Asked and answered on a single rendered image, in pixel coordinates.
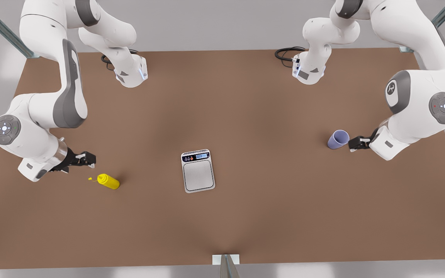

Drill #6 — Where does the lavender cup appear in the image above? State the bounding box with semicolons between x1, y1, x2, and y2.
327;130;350;150

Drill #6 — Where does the yellow sauce bottle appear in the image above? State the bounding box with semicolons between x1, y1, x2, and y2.
88;174;121;190

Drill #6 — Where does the silver digital kitchen scale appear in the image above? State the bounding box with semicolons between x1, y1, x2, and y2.
181;149;216;193

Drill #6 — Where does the black cable loop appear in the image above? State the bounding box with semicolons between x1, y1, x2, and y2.
275;47;308;68
101;49;139;72

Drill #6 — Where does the silver frame post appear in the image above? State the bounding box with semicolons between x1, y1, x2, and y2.
399;0;445;53
0;0;40;59
212;254;241;278

